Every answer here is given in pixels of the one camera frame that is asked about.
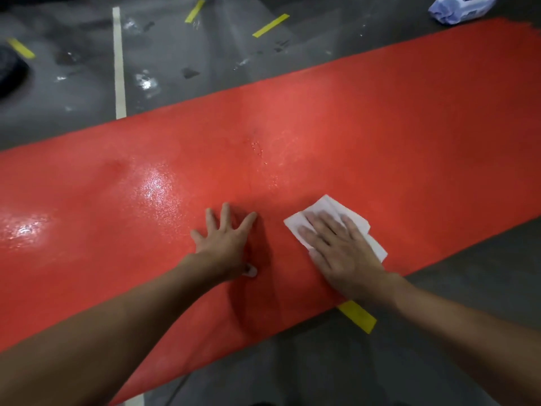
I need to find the person's left hand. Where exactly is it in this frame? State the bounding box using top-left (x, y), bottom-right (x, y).
top-left (189, 202), bottom-right (259, 283)

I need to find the person's right hand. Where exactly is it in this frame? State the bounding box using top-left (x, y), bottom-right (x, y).
top-left (298, 211), bottom-right (405, 303)

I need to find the white wet wipe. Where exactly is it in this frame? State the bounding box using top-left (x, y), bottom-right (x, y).
top-left (283, 195), bottom-right (389, 263)

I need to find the red mat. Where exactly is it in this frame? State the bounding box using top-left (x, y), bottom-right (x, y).
top-left (0, 17), bottom-right (541, 405)

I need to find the pale blue wipes pack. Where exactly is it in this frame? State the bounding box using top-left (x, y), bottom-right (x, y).
top-left (428, 0), bottom-right (498, 26)

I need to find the person's left forearm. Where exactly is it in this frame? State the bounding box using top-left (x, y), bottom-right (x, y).
top-left (0, 254), bottom-right (225, 406)

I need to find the person's right forearm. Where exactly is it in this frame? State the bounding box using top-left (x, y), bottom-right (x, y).
top-left (387, 274), bottom-right (541, 406)

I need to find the yellow tape strip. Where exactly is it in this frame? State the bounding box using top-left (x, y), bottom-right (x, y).
top-left (184, 0), bottom-right (206, 25)
top-left (252, 13), bottom-right (291, 39)
top-left (6, 37), bottom-right (36, 60)
top-left (336, 299), bottom-right (378, 335)

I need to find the black weight plate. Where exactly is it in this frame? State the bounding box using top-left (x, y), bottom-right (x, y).
top-left (0, 45), bottom-right (31, 100)

